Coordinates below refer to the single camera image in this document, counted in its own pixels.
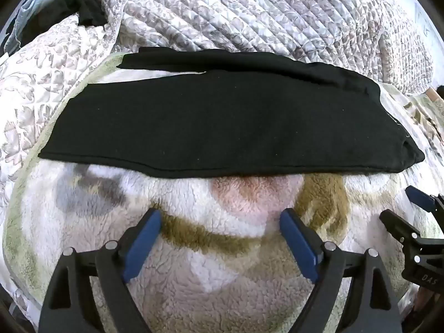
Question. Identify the black pants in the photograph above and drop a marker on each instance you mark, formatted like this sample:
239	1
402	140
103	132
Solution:
225	121

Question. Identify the light blue cloth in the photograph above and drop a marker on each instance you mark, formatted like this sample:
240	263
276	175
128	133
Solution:
29	11

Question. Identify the quilted leaf-print bedspread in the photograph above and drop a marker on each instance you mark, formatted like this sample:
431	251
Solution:
242	14

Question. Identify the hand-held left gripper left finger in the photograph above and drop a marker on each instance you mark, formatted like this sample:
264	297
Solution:
142	246

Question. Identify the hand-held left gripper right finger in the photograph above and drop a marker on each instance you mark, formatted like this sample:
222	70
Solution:
299	248

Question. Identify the floral fleece blanket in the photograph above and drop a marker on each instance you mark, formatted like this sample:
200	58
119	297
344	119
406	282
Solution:
225	201

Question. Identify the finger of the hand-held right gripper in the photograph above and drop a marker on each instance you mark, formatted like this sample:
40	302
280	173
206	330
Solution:
399	227
420	197

